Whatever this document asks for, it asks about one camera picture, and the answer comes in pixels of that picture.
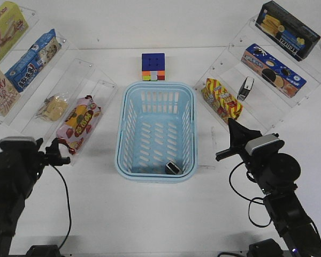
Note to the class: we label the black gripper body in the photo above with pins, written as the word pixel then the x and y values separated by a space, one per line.
pixel 52 156
pixel 236 148

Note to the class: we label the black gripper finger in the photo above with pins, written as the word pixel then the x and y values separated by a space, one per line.
pixel 59 148
pixel 240 135

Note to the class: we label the pink strawberry bread pack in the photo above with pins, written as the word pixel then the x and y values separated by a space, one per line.
pixel 79 124

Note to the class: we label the black white tissue pack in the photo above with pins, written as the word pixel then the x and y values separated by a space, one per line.
pixel 245 88
pixel 172 169

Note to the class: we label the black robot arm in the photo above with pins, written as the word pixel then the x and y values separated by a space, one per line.
pixel 275 173
pixel 21 166

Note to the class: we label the light blue plastic basket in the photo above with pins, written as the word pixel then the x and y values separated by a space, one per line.
pixel 158 124

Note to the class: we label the clear bag of crackers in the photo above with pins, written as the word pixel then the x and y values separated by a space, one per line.
pixel 53 107

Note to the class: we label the red yellow striped snack bag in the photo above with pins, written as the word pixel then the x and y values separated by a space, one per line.
pixel 222 102

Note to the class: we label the clear acrylic right shelf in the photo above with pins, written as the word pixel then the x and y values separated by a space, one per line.
pixel 267 107

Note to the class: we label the clear acrylic shelf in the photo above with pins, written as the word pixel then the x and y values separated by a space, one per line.
pixel 67 74
pixel 267 107

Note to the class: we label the clear acrylic left shelf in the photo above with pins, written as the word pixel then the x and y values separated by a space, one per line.
pixel 67 74

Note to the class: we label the blue sandwich cookie box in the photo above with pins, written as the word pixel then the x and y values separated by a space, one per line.
pixel 272 70

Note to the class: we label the Pocky snack box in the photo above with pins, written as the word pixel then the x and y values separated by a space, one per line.
pixel 8 95

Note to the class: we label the blue cookie bag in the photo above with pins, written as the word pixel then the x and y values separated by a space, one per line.
pixel 30 64

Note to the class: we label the multicolour puzzle cube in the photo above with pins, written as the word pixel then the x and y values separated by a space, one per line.
pixel 153 66

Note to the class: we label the dark blue Fruzza box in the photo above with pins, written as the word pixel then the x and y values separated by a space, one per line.
pixel 286 30

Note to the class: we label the yellow green snack box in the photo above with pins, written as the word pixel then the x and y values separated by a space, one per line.
pixel 12 26

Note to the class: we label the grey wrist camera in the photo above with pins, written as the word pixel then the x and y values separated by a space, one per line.
pixel 263 141
pixel 18 143

